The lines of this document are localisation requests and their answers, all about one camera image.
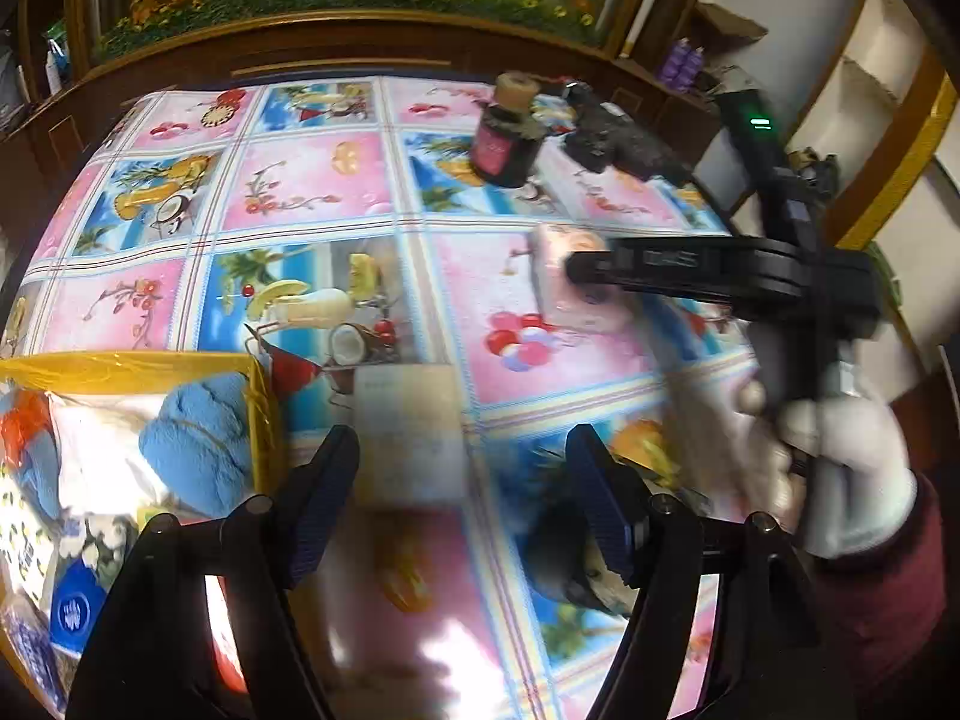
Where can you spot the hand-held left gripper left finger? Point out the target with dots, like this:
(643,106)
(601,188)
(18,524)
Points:
(322,510)

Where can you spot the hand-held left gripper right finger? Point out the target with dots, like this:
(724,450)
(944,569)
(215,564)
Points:
(600,510)

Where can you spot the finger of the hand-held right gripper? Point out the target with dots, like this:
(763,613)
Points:
(660,266)

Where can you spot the pink tissue pack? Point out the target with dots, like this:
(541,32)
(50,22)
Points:
(555,300)

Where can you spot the white tissue pack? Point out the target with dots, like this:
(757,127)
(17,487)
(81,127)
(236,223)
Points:
(409,435)

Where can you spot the blue towel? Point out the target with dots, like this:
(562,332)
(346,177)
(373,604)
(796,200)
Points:
(199,442)

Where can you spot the yellow box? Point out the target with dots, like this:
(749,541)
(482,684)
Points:
(150,371)

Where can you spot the white cloth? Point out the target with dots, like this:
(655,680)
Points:
(97,450)

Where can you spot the person's right forearm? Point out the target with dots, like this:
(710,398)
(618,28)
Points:
(885,615)

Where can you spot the person's right hand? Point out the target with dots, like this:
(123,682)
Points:
(855,465)

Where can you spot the black metal pot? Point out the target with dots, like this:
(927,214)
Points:
(559,555)

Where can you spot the black object on shelf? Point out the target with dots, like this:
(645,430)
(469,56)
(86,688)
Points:
(814,165)

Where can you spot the black carved ornament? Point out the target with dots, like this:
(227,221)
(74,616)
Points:
(622,139)

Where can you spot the dark jar with wooden lid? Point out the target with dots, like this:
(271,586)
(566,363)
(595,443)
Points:
(504,146)

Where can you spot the purple bottle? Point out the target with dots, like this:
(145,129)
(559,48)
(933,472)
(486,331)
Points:
(680,64)
(697,69)

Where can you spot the wooden sideboard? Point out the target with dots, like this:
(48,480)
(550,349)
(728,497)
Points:
(375,45)

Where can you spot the white bottle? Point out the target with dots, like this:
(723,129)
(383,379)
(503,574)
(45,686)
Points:
(54,67)

